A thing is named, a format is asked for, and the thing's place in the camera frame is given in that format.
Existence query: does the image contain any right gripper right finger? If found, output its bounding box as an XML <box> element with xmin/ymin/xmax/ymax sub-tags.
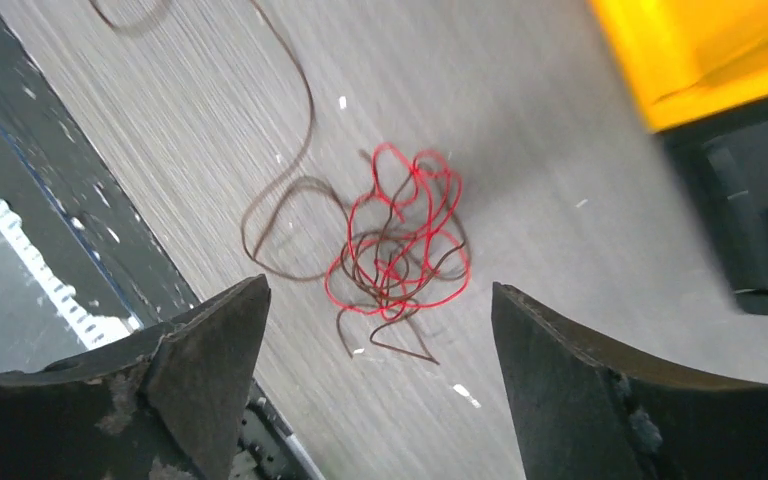
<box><xmin>491</xmin><ymin>283</ymin><xmax>768</xmax><ymax>479</ymax></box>

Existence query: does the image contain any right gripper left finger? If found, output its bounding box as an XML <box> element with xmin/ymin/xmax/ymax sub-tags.
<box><xmin>0</xmin><ymin>275</ymin><xmax>271</xmax><ymax>479</ymax></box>

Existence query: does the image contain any coloured wire bundle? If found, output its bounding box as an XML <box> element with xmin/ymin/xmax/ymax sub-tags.
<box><xmin>322</xmin><ymin>140</ymin><xmax>473</xmax><ymax>367</ymax></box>

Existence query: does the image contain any brown wire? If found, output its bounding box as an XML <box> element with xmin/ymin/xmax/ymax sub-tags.
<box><xmin>85</xmin><ymin>0</ymin><xmax>352</xmax><ymax>284</ymax></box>

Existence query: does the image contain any black plastic bin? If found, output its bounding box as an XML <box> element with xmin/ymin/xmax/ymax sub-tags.
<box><xmin>657</xmin><ymin>97</ymin><xmax>768</xmax><ymax>316</ymax></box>

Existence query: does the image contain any yellow plastic bin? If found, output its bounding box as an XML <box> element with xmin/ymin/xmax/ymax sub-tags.
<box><xmin>590</xmin><ymin>0</ymin><xmax>768</xmax><ymax>132</ymax></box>

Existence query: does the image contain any slotted cable duct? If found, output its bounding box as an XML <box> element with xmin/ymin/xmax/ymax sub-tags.
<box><xmin>0</xmin><ymin>197</ymin><xmax>143</xmax><ymax>350</ymax></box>

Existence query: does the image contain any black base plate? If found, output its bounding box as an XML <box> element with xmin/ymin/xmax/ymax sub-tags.
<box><xmin>0</xmin><ymin>14</ymin><xmax>319</xmax><ymax>479</ymax></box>

